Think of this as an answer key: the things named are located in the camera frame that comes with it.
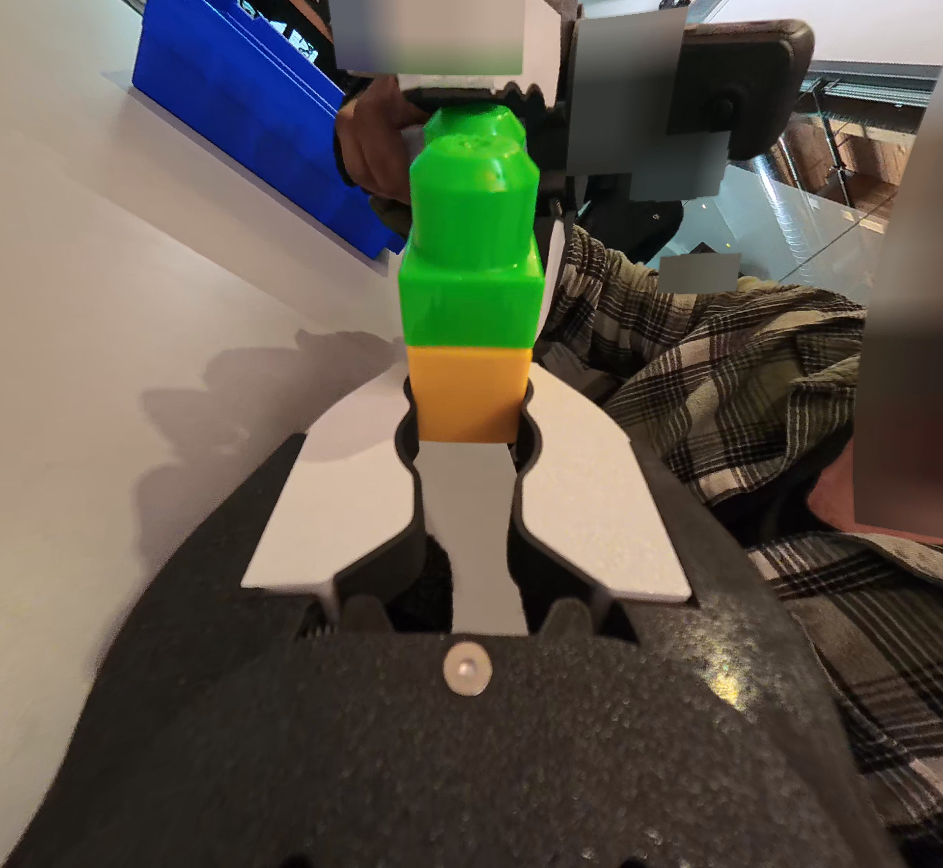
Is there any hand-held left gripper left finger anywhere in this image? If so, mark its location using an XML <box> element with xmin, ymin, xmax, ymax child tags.
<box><xmin>242</xmin><ymin>367</ymin><xmax>428</xmax><ymax>620</ymax></box>

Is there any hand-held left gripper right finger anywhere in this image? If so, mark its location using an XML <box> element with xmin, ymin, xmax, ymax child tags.
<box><xmin>508</xmin><ymin>358</ymin><xmax>695</xmax><ymax>620</ymax></box>

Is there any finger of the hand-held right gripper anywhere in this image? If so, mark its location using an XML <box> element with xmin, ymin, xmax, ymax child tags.
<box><xmin>507</xmin><ymin>0</ymin><xmax>572</xmax><ymax>131</ymax></box>
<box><xmin>401</xmin><ymin>71</ymin><xmax>518</xmax><ymax>112</ymax></box>

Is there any yellow two-stud block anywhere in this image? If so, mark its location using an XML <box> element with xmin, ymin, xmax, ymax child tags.
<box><xmin>407</xmin><ymin>345</ymin><xmax>533</xmax><ymax>444</ymax></box>

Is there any green two-stud block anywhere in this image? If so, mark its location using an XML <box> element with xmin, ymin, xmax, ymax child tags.
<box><xmin>398</xmin><ymin>104</ymin><xmax>546</xmax><ymax>352</ymax></box>

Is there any blue plastic bin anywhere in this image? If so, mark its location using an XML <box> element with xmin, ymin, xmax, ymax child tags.
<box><xmin>131</xmin><ymin>0</ymin><xmax>410</xmax><ymax>258</ymax></box>

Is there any person's right hand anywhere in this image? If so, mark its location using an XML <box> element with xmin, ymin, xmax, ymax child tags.
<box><xmin>333</xmin><ymin>76</ymin><xmax>430</xmax><ymax>206</ymax></box>

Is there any person's plaid shirt torso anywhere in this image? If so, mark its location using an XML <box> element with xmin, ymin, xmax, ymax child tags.
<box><xmin>744</xmin><ymin>529</ymin><xmax>943</xmax><ymax>868</ymax></box>

